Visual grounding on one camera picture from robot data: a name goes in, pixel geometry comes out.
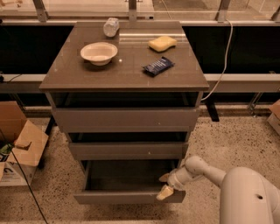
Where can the grey drawer cabinet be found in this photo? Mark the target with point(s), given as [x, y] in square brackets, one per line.
[74, 83]

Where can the open cardboard box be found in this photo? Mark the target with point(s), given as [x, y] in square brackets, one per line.
[22, 146]

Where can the grey top drawer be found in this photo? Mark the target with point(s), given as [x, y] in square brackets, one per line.
[105, 120]

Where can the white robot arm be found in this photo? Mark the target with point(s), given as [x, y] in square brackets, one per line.
[246, 196]

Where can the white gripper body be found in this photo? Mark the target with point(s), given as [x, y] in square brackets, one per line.
[174, 180]

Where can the white paper bowl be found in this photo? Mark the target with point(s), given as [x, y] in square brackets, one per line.
[99, 53]

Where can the dark blue snack packet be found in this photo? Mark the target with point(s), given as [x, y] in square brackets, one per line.
[157, 67]

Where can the cardboard box at right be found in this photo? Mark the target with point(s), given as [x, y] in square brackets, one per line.
[274, 118]

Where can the grey bottom drawer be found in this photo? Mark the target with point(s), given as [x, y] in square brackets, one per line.
[126, 182]

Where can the yellow sponge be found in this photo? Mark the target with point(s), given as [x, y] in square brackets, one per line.
[162, 43]

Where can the grey drawer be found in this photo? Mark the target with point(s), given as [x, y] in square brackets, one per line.
[105, 120]
[128, 151]
[126, 182]

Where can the grey middle drawer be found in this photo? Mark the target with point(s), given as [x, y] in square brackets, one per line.
[128, 151]

